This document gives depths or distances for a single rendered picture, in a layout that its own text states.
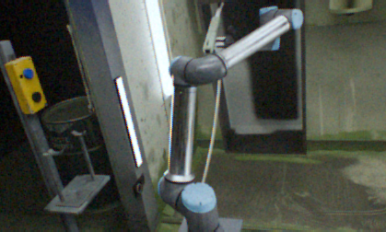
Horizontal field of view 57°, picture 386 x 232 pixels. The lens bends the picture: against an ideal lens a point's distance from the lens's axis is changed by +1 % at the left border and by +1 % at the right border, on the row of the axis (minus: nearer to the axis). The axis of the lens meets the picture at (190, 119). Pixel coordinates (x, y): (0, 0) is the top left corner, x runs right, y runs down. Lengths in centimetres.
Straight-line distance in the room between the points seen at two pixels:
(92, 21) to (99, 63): 25
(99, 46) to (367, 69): 245
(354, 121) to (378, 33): 83
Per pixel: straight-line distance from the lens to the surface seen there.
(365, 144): 354
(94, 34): 216
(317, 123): 352
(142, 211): 265
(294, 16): 179
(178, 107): 159
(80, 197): 202
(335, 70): 362
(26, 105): 188
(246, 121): 298
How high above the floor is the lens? 184
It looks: 24 degrees down
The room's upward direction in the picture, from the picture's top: 10 degrees counter-clockwise
